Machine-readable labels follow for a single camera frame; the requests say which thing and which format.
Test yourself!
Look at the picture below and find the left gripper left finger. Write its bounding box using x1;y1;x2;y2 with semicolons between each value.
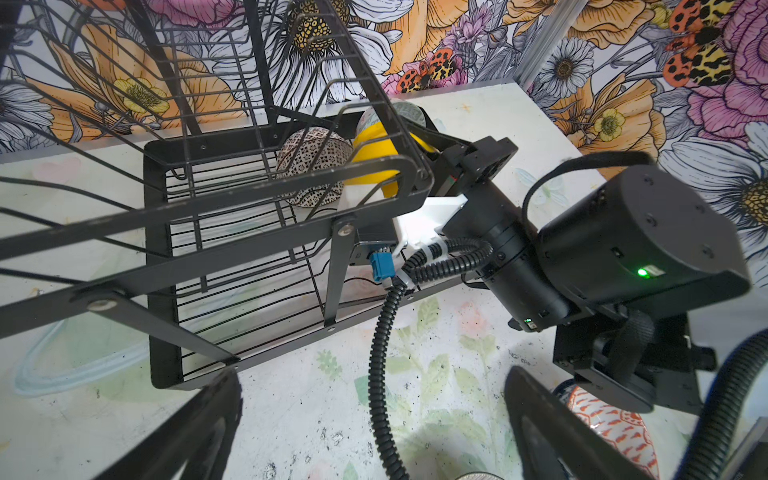
97;368;242;479

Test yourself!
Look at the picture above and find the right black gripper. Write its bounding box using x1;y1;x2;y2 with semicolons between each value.
413;108;518;197

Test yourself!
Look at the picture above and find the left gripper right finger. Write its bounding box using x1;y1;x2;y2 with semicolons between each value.
504;366;648;479

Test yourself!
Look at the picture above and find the green patterned bowl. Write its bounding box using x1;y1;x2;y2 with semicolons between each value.
356;99;427;135

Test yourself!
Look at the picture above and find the red orange patterned bowl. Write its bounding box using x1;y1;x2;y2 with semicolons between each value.
552;380;660;479

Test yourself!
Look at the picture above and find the brown dotted patterned bowl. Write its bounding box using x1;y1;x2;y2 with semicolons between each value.
277;127;352;208

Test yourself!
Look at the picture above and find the right black corrugated cable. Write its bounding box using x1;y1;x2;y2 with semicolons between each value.
367;237;768;480

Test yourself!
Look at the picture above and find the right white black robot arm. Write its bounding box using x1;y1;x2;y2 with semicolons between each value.
411;125;751;414

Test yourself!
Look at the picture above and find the black wire dish rack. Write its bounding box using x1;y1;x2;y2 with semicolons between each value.
0;0;475;391

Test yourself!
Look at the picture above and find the yellow bowl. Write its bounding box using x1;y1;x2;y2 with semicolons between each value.
343;122;438;200

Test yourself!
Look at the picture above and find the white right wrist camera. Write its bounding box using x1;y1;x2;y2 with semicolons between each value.
338;182;469;284

